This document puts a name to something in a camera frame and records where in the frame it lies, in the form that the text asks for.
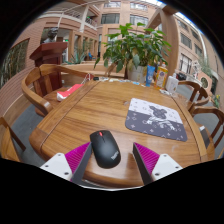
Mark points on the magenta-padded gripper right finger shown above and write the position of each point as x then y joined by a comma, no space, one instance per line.
165,165

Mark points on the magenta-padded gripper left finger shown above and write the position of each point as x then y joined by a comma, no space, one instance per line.
55,165

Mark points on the black computer mouse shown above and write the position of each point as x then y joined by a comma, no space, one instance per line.
105,150

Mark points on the grey white printed mouse pad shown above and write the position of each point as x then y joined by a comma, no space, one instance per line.
153,128

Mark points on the black notebook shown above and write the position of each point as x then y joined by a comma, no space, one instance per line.
205,136

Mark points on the wooden armchair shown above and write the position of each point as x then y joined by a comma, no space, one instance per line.
111,68
6,146
31,96
213,113
196,88

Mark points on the white pump bottle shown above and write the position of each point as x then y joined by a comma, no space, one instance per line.
172,85

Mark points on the yellow liquid bottle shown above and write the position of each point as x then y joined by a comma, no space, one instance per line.
161,77

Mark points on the blue tube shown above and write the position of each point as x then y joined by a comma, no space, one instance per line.
150,76

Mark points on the white stone statue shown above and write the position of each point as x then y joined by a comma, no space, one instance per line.
196,69

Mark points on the green plant in white pot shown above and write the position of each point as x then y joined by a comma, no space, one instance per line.
133,46

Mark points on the dark bust statue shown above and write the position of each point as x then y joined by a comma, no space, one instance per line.
51,35

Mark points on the dark red wooden pedestal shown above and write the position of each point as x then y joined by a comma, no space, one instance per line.
50,53

